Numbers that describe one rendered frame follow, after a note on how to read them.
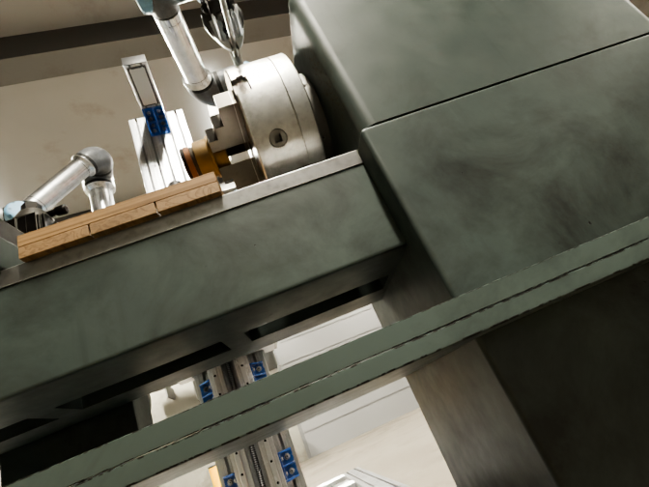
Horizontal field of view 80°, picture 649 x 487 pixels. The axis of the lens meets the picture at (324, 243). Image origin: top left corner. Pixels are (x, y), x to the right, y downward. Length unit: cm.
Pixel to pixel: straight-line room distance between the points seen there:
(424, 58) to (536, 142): 23
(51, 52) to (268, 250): 309
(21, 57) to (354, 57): 306
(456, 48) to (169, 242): 57
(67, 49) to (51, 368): 305
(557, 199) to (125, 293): 62
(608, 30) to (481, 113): 32
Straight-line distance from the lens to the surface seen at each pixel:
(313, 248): 58
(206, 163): 86
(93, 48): 353
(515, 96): 74
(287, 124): 76
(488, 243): 57
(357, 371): 40
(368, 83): 70
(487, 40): 82
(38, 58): 359
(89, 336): 63
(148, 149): 197
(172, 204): 64
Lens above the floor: 50
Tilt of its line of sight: 22 degrees up
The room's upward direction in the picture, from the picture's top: 24 degrees counter-clockwise
